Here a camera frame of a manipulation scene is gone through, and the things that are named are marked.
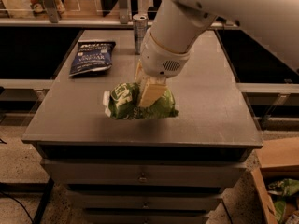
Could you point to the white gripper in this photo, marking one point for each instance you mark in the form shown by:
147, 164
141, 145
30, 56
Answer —
158, 61

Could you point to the green jalapeno chip bag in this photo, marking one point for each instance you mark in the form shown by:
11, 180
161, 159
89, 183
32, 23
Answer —
121, 103

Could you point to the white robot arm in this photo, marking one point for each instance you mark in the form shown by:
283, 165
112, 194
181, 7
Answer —
176, 27

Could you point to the blue salt vinegar chip bag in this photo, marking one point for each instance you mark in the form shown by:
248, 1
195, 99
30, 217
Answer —
92, 56

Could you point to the white orange bag on shelf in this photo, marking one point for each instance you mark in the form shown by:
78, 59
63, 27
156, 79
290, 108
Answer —
22, 8

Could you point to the green bag in box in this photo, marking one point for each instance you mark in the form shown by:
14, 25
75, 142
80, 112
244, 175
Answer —
282, 192

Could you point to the silver drink can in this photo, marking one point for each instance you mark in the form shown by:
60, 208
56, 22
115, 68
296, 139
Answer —
140, 26

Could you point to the grey drawer cabinet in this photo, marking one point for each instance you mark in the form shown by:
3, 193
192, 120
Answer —
146, 171

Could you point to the wooden shelf rack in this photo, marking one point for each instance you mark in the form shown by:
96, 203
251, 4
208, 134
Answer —
78, 3

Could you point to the cardboard box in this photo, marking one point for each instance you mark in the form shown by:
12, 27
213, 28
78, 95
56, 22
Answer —
278, 159

